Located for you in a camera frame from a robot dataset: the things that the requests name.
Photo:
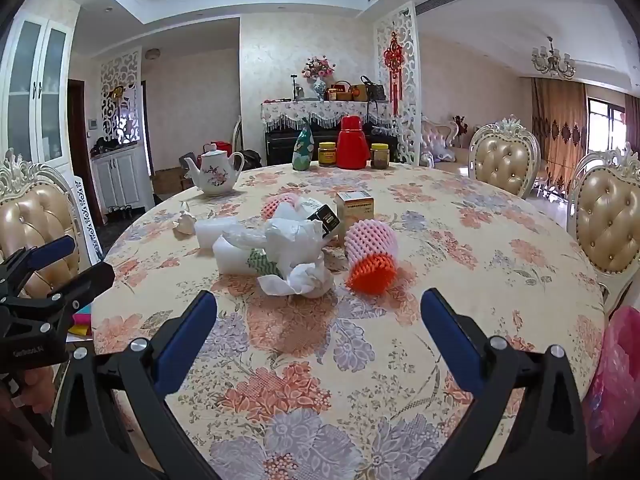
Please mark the green patterned paper scrap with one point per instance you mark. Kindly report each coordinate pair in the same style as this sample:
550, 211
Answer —
262, 262

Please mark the white carved lattice panel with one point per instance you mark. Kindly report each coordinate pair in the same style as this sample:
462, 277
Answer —
85, 220

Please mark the white tissue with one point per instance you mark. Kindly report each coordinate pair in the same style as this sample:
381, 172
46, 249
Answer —
310, 280

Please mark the brown patterned curtain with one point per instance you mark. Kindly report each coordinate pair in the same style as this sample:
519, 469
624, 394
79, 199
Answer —
557, 125

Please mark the white floral teapot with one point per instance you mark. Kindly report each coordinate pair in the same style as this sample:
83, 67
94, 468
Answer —
215, 175

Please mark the red thermos jug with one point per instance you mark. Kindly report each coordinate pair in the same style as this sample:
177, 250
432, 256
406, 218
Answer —
352, 142

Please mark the white ornate sofa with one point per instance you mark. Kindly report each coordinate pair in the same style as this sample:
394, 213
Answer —
437, 135

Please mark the black handbag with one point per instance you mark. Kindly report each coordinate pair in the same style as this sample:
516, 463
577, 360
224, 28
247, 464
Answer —
372, 89

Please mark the orange foam fruit net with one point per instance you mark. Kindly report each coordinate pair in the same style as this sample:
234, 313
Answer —
370, 275

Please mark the white printed paper bag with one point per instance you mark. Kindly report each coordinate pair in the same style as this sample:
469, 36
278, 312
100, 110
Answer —
295, 242

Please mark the black piano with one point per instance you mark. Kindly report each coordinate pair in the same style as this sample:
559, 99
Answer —
285, 142

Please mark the chandelier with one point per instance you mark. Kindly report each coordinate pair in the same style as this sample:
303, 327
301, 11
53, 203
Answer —
552, 60

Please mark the orange and white foam net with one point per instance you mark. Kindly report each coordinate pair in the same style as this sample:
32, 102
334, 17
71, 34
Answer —
372, 240

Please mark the white lattice pillar screen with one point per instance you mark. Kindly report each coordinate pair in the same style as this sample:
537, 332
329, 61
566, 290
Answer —
411, 85

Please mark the striped colourful cloth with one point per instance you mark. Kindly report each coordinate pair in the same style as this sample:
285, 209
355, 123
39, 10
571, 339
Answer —
80, 321

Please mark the red knot hanging ornament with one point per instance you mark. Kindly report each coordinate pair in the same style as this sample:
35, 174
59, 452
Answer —
395, 52

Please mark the person's left hand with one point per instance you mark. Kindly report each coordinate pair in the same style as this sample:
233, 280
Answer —
32, 387

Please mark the red box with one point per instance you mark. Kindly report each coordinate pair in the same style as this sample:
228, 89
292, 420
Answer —
222, 146

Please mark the cardboard box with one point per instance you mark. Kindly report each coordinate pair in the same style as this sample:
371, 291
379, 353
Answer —
167, 180

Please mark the white lattice wall screen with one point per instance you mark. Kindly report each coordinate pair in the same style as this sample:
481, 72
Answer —
112, 75

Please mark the white low cabinet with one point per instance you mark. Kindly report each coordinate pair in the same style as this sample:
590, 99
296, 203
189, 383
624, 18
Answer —
120, 175

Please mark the vase of pink flowers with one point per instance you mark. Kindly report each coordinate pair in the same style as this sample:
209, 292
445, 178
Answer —
319, 87

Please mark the yellow-lidded dark jar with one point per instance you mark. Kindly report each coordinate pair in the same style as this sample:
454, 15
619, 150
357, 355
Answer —
380, 156

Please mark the small crumpled beige tissue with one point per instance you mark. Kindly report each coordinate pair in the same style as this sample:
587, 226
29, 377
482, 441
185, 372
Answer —
185, 223

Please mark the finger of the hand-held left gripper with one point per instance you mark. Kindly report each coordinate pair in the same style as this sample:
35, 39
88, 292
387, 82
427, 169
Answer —
87, 280
47, 252

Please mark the small black carton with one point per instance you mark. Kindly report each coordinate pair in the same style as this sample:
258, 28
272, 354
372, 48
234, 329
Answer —
327, 220

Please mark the fringed lace cloth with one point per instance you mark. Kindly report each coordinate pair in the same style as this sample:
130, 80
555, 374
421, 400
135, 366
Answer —
310, 110

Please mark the small yellow carton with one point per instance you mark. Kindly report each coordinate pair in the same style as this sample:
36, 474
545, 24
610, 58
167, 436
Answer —
355, 207

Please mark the tufted beige ornate chair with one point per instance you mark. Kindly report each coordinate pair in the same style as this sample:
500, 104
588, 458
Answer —
505, 160
607, 220
30, 225

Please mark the green patterned bottle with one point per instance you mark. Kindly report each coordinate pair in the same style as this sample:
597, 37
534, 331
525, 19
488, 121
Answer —
302, 152

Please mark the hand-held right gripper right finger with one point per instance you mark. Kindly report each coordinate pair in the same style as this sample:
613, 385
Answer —
450, 340

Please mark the salmon foam fruit net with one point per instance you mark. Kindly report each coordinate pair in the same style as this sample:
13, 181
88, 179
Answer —
277, 205

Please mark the yellow-lidded orange jar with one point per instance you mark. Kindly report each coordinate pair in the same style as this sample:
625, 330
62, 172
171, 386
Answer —
327, 155

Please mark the brown handbag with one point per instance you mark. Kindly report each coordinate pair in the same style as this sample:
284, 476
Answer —
341, 91

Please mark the window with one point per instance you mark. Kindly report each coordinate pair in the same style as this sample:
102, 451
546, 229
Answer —
602, 125

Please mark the white glass-door cabinet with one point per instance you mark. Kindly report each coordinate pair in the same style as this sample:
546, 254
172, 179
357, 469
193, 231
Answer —
37, 85

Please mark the pink plastic bag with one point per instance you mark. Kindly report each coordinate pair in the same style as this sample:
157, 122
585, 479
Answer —
617, 375

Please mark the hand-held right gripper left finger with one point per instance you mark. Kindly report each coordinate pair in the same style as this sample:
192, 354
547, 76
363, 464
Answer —
185, 340

